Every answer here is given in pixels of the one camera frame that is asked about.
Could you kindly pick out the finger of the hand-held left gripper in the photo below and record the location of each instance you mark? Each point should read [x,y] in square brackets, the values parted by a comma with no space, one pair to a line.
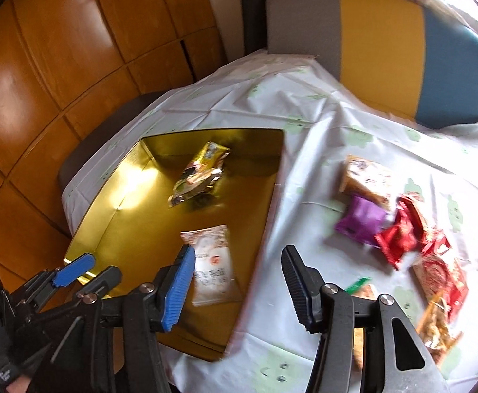
[104,280]
[73,273]

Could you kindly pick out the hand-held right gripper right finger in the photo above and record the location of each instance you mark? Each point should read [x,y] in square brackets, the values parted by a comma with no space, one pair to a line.
[300,290]

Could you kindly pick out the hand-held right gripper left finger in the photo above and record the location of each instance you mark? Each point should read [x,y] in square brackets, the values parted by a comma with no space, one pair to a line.
[179,290]

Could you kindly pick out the white snack packet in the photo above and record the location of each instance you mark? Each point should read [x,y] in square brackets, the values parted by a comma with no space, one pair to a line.
[214,270]

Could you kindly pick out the gold-lined maroon box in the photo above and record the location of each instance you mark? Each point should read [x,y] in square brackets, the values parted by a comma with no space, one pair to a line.
[140,213]

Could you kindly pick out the bright red snack packet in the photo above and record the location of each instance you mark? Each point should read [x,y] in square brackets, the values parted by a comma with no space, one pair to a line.
[398,237]

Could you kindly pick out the yellow snack packet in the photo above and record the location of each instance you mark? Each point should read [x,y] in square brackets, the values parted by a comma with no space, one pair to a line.
[198,172]

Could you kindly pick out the orange packet with green tab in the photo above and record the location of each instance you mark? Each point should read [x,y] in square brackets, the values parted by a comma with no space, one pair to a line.
[366,292]

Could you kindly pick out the purple snack packet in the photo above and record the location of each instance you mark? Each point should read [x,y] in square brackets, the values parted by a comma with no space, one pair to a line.
[361,219]

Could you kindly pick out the tan snack packet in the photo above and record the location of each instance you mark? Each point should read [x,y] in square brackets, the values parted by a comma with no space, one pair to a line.
[366,180]

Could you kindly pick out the large red white packet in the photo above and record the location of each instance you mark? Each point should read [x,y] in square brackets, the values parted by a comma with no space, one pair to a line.
[439,278]

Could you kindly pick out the small red white packet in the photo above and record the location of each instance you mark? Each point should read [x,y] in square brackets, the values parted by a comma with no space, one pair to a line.
[435,246]

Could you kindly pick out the orange-edged seed packet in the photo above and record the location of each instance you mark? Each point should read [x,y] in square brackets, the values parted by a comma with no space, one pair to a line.
[439,331]

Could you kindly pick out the white cloud-print tablecloth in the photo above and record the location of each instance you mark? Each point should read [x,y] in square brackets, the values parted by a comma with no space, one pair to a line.
[304,131]

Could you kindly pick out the wooden cabinet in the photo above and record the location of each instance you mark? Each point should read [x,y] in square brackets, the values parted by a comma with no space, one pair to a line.
[59,49]

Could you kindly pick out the grey yellow blue chair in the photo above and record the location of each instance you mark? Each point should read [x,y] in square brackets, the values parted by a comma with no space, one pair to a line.
[378,41]

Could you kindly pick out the black foam roll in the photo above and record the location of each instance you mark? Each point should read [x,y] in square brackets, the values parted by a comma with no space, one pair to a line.
[254,12]

